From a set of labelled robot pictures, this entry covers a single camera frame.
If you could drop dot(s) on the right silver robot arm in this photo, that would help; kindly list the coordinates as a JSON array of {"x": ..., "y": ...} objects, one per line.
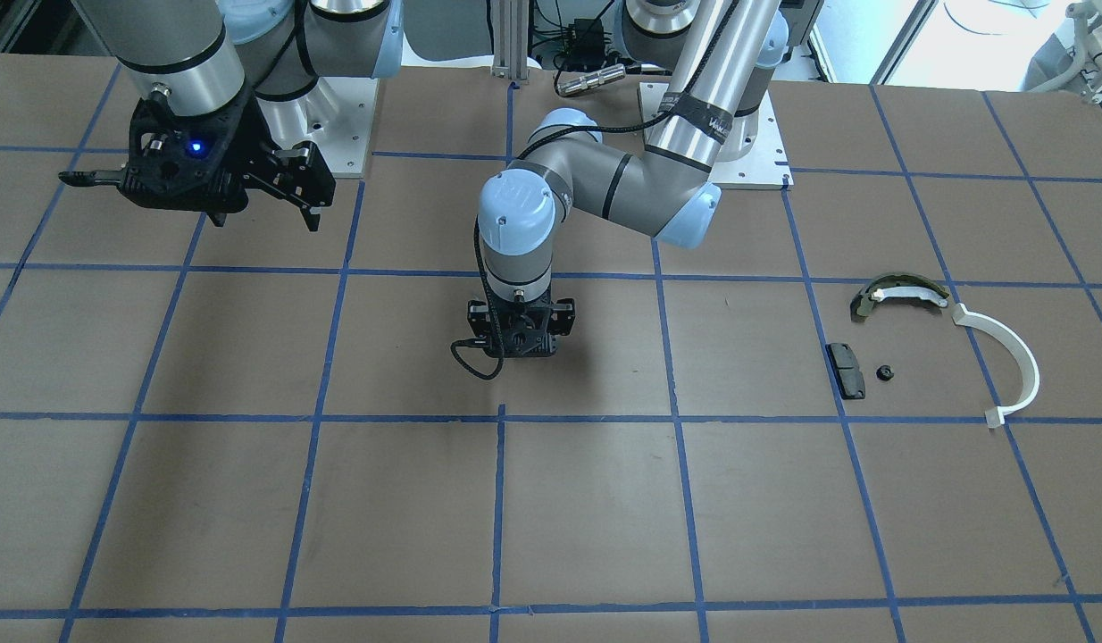
[{"x": 204, "y": 52}]

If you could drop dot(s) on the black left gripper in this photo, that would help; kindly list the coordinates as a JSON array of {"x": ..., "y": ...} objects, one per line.
[{"x": 564, "y": 319}]

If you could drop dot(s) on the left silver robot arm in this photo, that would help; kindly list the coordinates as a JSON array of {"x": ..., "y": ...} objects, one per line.
[{"x": 720, "y": 55}]

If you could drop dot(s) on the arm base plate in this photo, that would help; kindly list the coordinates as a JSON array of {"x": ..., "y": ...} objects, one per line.
[
  {"x": 739, "y": 148},
  {"x": 337, "y": 114}
]

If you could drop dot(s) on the green brake shoe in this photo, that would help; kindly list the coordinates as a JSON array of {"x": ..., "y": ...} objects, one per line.
[{"x": 897, "y": 286}]

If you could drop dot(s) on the silver cylinder connector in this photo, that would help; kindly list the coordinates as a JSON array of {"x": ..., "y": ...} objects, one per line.
[{"x": 590, "y": 81}]

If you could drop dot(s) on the grey brake pad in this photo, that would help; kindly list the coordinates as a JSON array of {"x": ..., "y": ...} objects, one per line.
[{"x": 847, "y": 371}]

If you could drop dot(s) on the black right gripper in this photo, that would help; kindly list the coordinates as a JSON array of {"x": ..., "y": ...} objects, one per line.
[{"x": 245, "y": 150}]

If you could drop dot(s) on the aluminium frame post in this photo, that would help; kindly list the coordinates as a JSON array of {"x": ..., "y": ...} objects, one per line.
[{"x": 509, "y": 21}]

